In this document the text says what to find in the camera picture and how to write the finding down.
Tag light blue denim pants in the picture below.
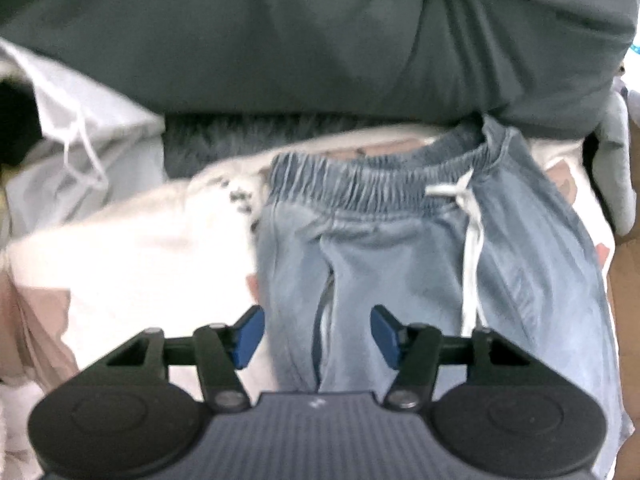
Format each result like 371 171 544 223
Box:
256 117 632 479

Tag white printed garment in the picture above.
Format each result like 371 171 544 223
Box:
0 123 618 480

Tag dark blue fuzzy garment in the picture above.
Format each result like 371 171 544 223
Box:
162 112 392 179

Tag brown cardboard box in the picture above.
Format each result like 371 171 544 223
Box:
601 119 640 480

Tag light grey hoodie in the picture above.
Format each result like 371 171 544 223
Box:
1 40 165 238

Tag grey sock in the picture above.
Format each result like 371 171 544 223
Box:
592 90 637 236

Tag dark green garment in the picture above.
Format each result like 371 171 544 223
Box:
1 0 638 138

